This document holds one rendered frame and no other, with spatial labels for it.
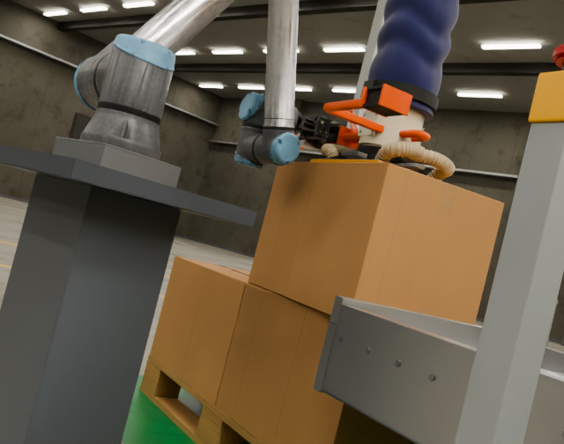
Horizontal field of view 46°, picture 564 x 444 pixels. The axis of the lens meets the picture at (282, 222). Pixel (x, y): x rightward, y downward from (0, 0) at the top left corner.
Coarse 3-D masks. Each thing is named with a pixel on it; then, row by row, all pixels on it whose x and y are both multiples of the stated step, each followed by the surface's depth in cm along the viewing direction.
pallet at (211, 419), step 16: (160, 368) 247; (144, 384) 256; (160, 384) 247; (176, 384) 251; (160, 400) 243; (176, 400) 249; (208, 400) 213; (176, 416) 229; (192, 416) 234; (208, 416) 209; (224, 416) 201; (192, 432) 216; (208, 432) 207; (224, 432) 202; (240, 432) 192
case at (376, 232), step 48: (288, 192) 202; (336, 192) 177; (384, 192) 160; (432, 192) 166; (288, 240) 194; (336, 240) 172; (384, 240) 161; (432, 240) 168; (480, 240) 175; (288, 288) 187; (336, 288) 166; (384, 288) 162; (432, 288) 169; (480, 288) 177
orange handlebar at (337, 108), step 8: (328, 104) 175; (336, 104) 172; (344, 104) 168; (352, 104) 165; (328, 112) 178; (336, 112) 178; (344, 112) 179; (352, 120) 181; (360, 120) 182; (368, 120) 184; (368, 128) 184; (376, 128) 185; (344, 136) 210; (352, 136) 205; (400, 136) 186; (408, 136) 183; (416, 136) 180; (424, 136) 180
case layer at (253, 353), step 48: (192, 288) 240; (240, 288) 211; (192, 336) 232; (240, 336) 205; (288, 336) 183; (192, 384) 223; (240, 384) 198; (288, 384) 178; (288, 432) 173; (336, 432) 158; (384, 432) 166
